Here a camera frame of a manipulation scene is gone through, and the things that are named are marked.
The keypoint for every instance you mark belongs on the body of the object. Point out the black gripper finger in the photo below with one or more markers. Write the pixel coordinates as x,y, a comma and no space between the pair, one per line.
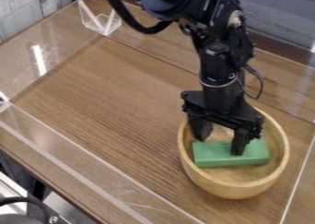
239,141
201,125

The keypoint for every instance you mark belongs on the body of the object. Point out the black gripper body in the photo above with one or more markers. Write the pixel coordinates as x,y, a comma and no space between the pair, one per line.
223,102

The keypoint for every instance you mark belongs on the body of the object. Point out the green rectangular block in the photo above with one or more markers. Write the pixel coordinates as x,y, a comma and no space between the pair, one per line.
214,154

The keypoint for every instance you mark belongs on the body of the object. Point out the brown wooden bowl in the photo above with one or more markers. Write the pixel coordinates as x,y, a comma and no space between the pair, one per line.
237,182

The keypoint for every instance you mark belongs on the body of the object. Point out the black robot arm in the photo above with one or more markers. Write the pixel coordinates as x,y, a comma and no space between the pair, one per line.
215,24

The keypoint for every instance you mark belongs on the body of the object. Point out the black metal table bracket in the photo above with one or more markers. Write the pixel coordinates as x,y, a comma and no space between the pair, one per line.
45,214

